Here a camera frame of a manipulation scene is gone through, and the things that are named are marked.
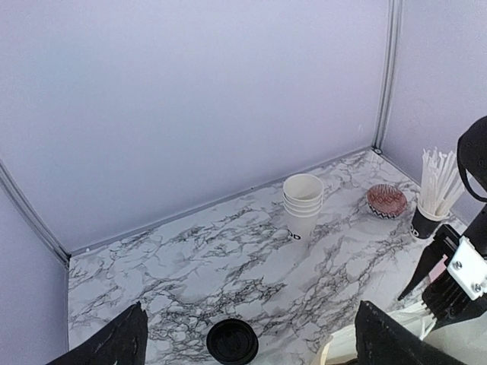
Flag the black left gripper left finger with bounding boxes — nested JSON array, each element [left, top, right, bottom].
[[48, 302, 148, 365]]

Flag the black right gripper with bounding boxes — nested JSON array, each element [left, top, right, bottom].
[[397, 224, 486, 300]]

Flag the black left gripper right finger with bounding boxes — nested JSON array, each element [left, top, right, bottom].
[[355, 301, 457, 365]]

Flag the brown paper takeout bag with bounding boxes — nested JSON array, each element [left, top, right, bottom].
[[311, 301, 447, 364]]

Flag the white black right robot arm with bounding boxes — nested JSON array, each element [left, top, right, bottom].
[[399, 117, 486, 308]]

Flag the pink plastic plate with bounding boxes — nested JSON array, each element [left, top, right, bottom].
[[428, 255, 447, 283]]

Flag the black cup holding straws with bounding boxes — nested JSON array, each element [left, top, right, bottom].
[[409, 204, 450, 240]]

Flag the patterned red blue bowl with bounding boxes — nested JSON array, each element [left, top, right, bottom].
[[366, 184, 407, 219]]

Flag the bundle of white wrapped straws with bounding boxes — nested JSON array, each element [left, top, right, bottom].
[[417, 148, 465, 221]]

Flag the stack of black cup lids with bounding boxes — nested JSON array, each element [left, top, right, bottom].
[[206, 319, 259, 365]]

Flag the stack of white paper cups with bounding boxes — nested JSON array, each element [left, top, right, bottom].
[[282, 173, 324, 242]]

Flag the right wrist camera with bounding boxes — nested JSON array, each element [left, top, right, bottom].
[[421, 237, 487, 330]]

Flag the left aluminium frame post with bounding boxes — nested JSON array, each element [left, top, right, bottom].
[[1, 160, 71, 268]]

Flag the aluminium frame post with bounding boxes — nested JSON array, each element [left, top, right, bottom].
[[1, 160, 71, 268], [371, 0, 404, 154]]

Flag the right aluminium frame post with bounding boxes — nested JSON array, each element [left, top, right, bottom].
[[371, 0, 404, 154]]

